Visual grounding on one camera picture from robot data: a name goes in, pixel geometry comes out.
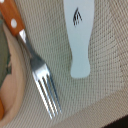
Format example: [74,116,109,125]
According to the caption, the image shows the white toy fish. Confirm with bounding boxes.
[63,0,94,78]

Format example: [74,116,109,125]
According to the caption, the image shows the yellow toy bread loaf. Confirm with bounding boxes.
[0,97,5,121]

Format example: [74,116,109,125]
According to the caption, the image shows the woven beige placemat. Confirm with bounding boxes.
[13,0,128,128]

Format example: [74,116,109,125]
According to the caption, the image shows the beige round plate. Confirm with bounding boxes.
[0,25,26,128]

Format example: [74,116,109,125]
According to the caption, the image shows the wooden handled fork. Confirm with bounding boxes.
[0,0,62,119]

